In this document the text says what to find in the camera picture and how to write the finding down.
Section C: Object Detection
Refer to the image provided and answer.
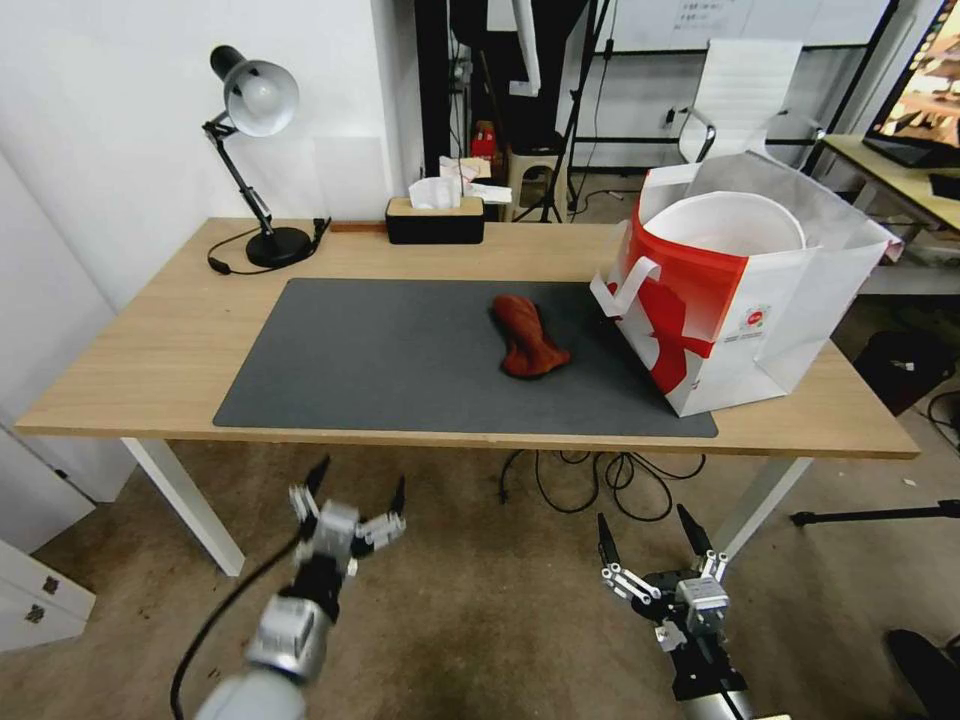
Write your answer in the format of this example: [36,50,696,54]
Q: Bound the white crumpled papers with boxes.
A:
[437,155,515,205]

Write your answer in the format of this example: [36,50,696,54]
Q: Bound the computer monitor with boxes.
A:
[861,0,960,171]

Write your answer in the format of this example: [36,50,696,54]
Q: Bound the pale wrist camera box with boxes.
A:
[308,502,364,577]
[674,576,731,638]

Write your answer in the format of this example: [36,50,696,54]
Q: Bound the black rounded object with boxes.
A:
[886,627,960,720]

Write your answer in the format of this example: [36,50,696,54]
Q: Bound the black desk lamp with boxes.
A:
[200,44,313,270]

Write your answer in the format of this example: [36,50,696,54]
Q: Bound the black stand leg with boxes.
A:
[788,500,960,529]

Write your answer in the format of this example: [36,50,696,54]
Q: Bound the white round container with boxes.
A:
[643,190,809,255]

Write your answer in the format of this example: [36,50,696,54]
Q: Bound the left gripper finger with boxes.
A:
[353,475,409,557]
[289,455,332,538]

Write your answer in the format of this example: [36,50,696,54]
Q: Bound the black lamp power cable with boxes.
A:
[206,215,333,277]

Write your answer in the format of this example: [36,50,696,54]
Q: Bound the black bag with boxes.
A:
[853,329,959,418]

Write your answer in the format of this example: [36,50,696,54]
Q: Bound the white whiteboard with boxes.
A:
[599,0,901,55]

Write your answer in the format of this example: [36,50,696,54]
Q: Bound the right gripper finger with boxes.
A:
[677,503,730,584]
[596,512,663,607]

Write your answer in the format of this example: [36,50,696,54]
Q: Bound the white office chair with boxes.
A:
[677,38,828,172]

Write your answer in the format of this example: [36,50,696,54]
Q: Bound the wooden table with white legs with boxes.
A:
[14,216,923,579]

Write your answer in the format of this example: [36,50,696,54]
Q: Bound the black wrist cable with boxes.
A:
[170,533,310,720]

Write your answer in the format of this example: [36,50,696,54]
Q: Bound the white drawer cabinet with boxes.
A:
[0,538,98,654]

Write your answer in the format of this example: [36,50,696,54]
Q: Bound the black floor cables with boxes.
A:
[497,449,708,524]

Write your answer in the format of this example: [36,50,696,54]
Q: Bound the white and red takeout bag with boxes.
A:
[589,149,892,420]

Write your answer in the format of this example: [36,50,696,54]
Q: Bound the black tissue box wooden lid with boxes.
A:
[384,195,487,246]

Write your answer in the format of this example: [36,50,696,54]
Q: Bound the pale side desk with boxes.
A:
[812,134,960,235]

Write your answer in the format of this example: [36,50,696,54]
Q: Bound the white tissue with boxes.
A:
[407,177,464,212]

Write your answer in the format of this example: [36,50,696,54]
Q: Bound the dark grey desk mat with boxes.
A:
[212,278,720,439]

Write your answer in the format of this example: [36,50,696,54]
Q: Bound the black tripod stand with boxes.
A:
[512,0,625,224]

